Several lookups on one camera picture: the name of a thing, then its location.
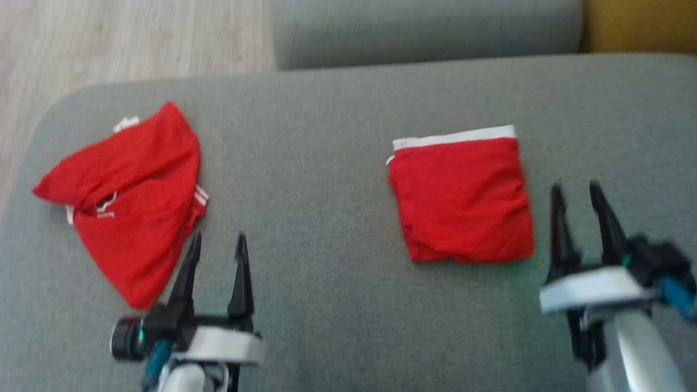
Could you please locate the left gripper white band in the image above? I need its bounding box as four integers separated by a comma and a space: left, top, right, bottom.
166, 233, 266, 392

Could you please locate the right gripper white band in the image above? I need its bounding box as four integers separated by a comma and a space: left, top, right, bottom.
539, 181, 659, 372

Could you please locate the red basketball jersey white trim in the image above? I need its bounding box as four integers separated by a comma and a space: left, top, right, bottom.
31, 101, 210, 311

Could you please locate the red shorts white waistband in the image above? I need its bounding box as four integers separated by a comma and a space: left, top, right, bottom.
386, 124, 535, 264

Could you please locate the large grey sofa ottoman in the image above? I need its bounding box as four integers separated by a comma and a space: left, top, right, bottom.
0, 53, 697, 392

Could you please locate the large yellow sofa backrest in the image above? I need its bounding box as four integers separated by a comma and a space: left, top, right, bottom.
580, 0, 697, 55

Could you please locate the grey sofa seat cushion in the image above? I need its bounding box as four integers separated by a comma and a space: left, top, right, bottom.
272, 0, 586, 70

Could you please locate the black cable teal connector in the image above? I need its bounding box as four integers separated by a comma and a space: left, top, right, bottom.
656, 277, 697, 324
143, 340, 172, 392

